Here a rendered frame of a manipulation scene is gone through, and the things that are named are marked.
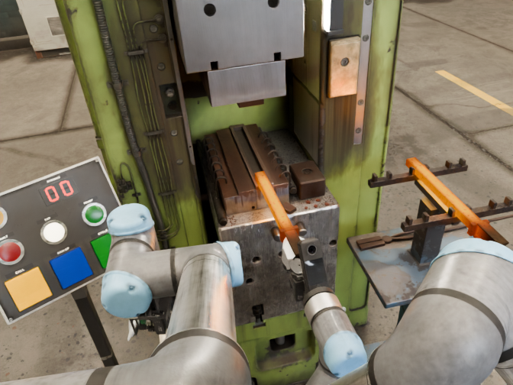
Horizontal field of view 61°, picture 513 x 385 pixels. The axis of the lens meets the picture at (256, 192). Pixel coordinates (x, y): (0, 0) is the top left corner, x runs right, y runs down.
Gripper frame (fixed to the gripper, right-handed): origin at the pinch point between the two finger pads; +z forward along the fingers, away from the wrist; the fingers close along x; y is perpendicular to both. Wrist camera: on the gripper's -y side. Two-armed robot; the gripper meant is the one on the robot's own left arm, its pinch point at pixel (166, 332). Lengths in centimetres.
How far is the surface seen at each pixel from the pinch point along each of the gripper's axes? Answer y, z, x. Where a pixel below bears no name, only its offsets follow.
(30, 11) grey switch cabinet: -517, 33, -272
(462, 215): -28, -7, 73
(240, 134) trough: -82, -5, 13
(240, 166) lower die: -59, -6, 15
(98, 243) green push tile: -19.5, -9.9, -18.9
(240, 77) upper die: -45, -40, 18
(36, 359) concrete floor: -59, 93, -89
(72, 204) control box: -23.4, -19.3, -24.0
